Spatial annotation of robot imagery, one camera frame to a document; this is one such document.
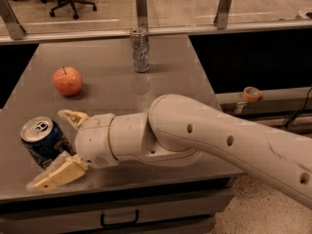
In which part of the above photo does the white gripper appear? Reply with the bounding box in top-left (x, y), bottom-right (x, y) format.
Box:
top-left (26, 109), bottom-right (119, 193)

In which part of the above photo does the blue pepsi can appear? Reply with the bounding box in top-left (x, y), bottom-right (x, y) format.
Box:
top-left (20, 116), bottom-right (75, 170)

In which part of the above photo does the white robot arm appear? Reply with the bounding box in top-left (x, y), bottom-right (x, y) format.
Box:
top-left (27, 94), bottom-right (312, 209)

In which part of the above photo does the silver redbull can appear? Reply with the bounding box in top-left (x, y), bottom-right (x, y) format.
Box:
top-left (131, 27), bottom-right (149, 73)

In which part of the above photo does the red apple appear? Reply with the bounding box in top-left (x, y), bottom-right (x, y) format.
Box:
top-left (53, 66), bottom-right (83, 97)

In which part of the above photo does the grey cabinet drawer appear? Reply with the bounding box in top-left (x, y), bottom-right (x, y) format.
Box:
top-left (0, 188), bottom-right (234, 234)

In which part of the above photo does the orange tape roll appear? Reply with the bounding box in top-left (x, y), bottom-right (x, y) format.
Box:
top-left (243, 87), bottom-right (261, 102)

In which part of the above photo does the black drawer handle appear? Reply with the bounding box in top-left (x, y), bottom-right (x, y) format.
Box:
top-left (99, 210), bottom-right (139, 229)

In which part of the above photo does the left metal bracket post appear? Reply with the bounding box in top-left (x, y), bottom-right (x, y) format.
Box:
top-left (0, 0), bottom-right (25, 40)

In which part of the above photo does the metal bracket post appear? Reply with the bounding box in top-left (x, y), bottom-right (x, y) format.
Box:
top-left (214, 0), bottom-right (232, 29)
top-left (136, 0), bottom-right (148, 29)
top-left (0, 0), bottom-right (25, 40)

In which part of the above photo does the middle metal bracket post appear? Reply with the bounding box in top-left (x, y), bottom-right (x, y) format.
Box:
top-left (136, 0), bottom-right (148, 29)

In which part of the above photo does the right metal bracket post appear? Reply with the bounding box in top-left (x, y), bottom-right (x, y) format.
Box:
top-left (214, 0), bottom-right (232, 29)

